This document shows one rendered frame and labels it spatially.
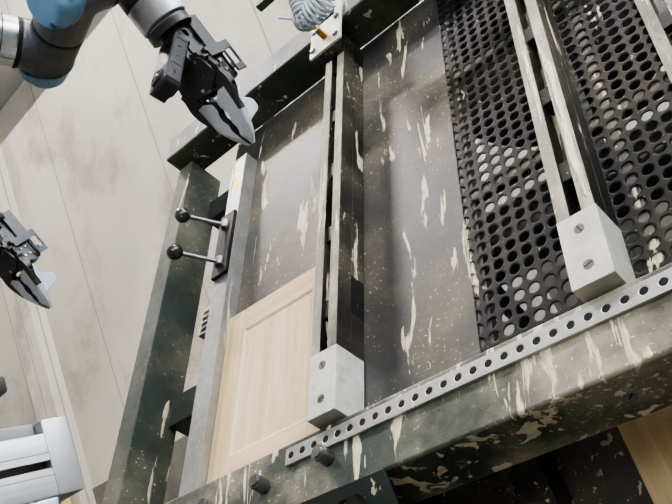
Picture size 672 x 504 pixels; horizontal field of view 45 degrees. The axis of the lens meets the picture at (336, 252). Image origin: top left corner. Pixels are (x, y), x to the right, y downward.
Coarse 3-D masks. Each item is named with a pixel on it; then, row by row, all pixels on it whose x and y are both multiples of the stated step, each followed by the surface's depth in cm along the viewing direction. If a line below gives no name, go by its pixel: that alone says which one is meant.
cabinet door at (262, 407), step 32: (288, 288) 164; (256, 320) 166; (288, 320) 158; (256, 352) 160; (288, 352) 152; (224, 384) 162; (256, 384) 154; (288, 384) 147; (224, 416) 155; (256, 416) 148; (288, 416) 142; (224, 448) 150; (256, 448) 143
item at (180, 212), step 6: (180, 210) 190; (186, 210) 190; (180, 216) 189; (186, 216) 190; (192, 216) 191; (180, 222) 191; (210, 222) 192; (216, 222) 192; (222, 222) 193; (228, 222) 193; (222, 228) 192
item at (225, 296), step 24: (240, 192) 200; (240, 216) 195; (240, 240) 190; (240, 264) 186; (216, 288) 181; (216, 312) 175; (216, 336) 170; (216, 360) 165; (216, 384) 162; (216, 408) 159; (192, 432) 156; (192, 456) 152; (192, 480) 148
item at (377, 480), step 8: (376, 472) 114; (384, 472) 114; (360, 480) 116; (368, 480) 115; (376, 480) 114; (384, 480) 113; (336, 488) 118; (344, 488) 117; (352, 488) 117; (360, 488) 116; (368, 488) 115; (376, 488) 114; (384, 488) 113; (392, 488) 113; (320, 496) 120; (328, 496) 119; (336, 496) 118; (344, 496) 117; (352, 496) 111; (360, 496) 111; (368, 496) 115; (376, 496) 114; (384, 496) 113; (392, 496) 113
